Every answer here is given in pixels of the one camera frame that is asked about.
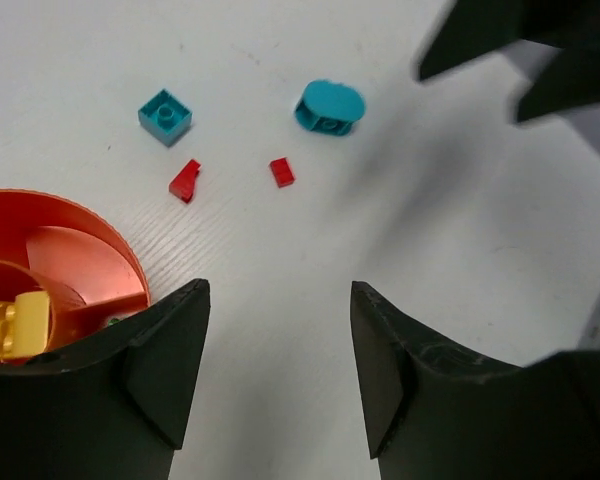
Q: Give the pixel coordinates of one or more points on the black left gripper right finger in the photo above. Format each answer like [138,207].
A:
[435,409]

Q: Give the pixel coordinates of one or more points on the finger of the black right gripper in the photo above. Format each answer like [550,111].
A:
[471,29]
[570,81]

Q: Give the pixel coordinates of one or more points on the small red lego tile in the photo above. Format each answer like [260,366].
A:
[282,172]

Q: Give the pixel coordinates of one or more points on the red slope lego piece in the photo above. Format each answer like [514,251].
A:
[183,185]

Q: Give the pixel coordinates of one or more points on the orange round divided container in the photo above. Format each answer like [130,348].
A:
[91,274]

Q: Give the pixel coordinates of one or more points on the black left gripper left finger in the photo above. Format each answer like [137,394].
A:
[114,405]

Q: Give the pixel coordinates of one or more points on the teal rounded lego brick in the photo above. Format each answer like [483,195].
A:
[329,108]

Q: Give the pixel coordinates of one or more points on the teal square lego brick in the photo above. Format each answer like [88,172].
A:
[165,118]

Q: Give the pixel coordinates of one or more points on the yellow 2x3 lego brick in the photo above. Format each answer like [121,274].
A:
[24,325]

